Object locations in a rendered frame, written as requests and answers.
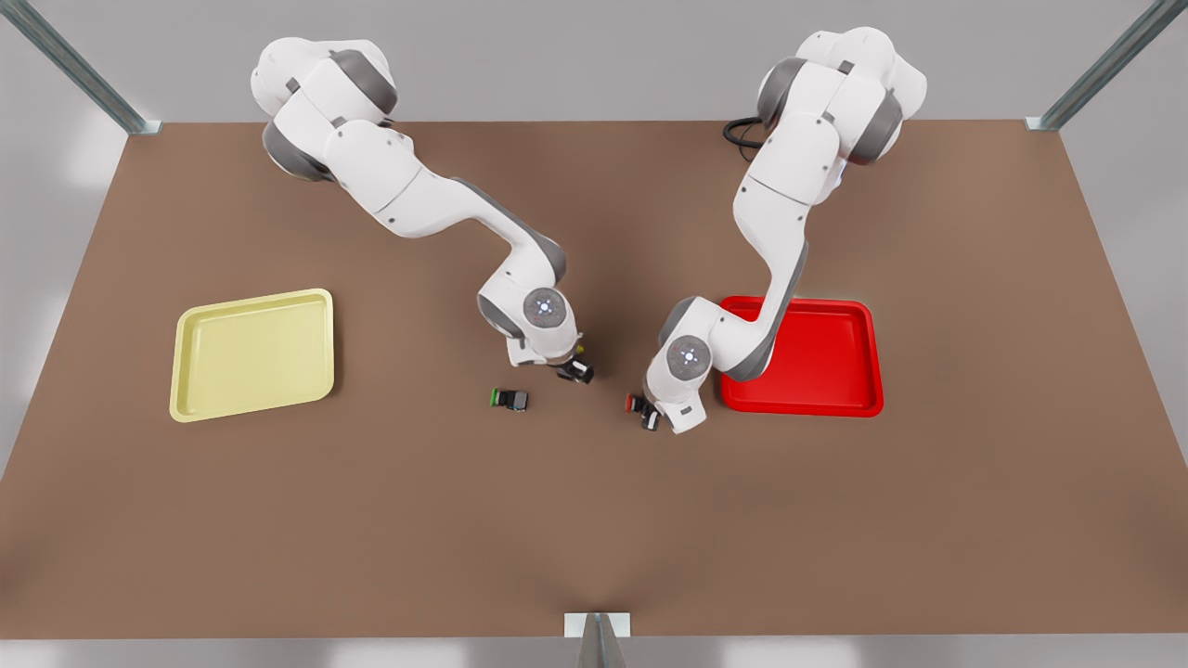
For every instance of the red button switch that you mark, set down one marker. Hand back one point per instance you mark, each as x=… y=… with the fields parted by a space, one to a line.
x=634 y=404

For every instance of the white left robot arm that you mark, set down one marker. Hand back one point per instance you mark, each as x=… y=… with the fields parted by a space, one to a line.
x=789 y=186

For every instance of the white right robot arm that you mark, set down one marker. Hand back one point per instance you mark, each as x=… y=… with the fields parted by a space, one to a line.
x=408 y=190

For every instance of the red tray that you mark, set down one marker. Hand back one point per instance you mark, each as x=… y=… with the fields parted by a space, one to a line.
x=821 y=362

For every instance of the yellow tray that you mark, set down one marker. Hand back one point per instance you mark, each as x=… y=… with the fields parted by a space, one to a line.
x=252 y=353

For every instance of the green button switch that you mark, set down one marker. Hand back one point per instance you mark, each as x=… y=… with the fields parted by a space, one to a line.
x=510 y=400

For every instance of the silver frame post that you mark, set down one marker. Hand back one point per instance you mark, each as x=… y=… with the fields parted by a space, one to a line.
x=74 y=65
x=598 y=638
x=1104 y=65

